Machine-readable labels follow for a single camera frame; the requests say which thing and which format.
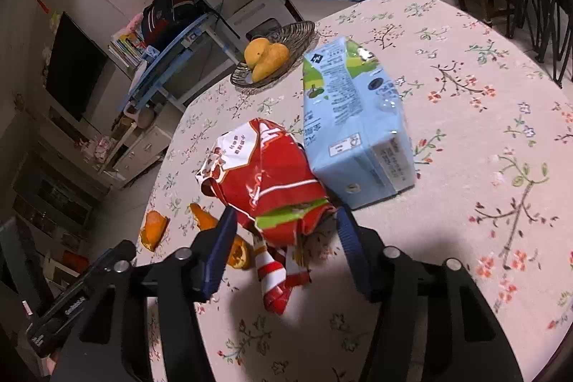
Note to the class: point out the light blue carton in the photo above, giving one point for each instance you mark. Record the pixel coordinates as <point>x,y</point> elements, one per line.
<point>353,127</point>

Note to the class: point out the black television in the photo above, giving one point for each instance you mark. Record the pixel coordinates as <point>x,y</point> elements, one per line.
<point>74,64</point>

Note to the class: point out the table with floral tablecloth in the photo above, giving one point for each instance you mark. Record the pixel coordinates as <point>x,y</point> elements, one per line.
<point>470,185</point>

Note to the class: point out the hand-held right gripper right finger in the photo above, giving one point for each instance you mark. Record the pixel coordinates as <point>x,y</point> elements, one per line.
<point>353,252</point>

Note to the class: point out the row of books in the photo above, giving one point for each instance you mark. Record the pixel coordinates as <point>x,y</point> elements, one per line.
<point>127,46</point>

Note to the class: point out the yellow mango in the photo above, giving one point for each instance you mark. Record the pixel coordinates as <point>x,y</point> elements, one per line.
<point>256,51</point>
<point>274,60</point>

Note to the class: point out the red snack bag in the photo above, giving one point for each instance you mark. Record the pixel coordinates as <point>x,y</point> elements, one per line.
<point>264,180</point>

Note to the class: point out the dark striped backpack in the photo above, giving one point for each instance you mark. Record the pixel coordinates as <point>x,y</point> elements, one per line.
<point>172,8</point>

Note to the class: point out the white air purifier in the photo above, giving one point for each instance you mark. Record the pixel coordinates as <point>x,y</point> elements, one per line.
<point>259,13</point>

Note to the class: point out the orange fruit peel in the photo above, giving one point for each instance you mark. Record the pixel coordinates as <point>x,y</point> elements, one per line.
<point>239,253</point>
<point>154,230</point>
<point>203,216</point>

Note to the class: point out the blue study desk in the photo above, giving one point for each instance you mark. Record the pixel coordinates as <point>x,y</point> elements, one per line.
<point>179,51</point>

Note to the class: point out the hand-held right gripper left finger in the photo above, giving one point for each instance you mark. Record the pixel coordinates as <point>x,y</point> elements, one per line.
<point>219,256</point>

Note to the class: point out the cream drawer cabinet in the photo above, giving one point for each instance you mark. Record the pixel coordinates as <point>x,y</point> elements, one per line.
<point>134,149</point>

